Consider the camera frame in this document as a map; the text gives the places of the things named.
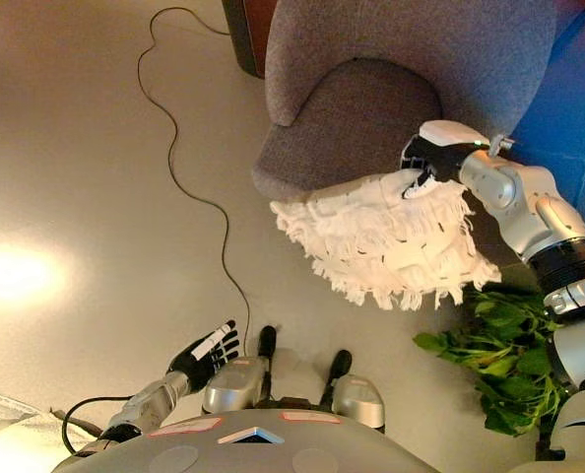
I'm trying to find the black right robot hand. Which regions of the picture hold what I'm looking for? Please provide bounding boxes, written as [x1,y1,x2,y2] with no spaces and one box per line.
[399,119,493,201]

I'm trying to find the black plant pot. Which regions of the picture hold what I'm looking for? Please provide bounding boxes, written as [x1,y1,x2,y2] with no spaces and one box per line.
[535,429,569,457]

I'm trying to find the white fringed pillow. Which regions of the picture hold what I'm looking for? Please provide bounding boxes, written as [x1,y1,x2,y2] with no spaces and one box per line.
[269,168,503,312]

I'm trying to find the thin black floor cable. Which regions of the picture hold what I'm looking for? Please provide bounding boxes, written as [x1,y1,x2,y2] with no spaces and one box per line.
[136,6,252,357]

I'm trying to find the silver right robot leg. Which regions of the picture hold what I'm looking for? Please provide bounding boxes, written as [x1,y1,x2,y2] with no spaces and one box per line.
[318,349,388,436]

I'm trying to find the dark frame post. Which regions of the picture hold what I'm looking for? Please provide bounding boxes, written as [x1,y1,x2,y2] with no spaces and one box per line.
[220,0,267,80]

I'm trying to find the thick black wrist cable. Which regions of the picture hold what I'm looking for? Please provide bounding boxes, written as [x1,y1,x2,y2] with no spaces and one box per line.
[59,393,137,455]

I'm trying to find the wooden cabinet panel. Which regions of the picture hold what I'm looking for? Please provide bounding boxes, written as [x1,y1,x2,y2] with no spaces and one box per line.
[242,0,277,78]

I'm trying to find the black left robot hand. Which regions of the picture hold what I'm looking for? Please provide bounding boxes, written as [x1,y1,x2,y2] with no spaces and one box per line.
[166,319,240,394]

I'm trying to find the grey fabric armchair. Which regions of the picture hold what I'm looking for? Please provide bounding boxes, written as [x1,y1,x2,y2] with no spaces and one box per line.
[250,0,565,203]

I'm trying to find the green leafy plant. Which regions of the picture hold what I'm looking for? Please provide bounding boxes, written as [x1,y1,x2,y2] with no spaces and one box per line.
[412,288,578,439]

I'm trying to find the white textured rug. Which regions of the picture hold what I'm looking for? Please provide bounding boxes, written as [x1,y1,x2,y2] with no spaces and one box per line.
[0,385,80,473]

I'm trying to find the grey robot torso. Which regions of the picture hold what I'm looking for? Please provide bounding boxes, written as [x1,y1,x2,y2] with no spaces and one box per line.
[50,409,441,473]

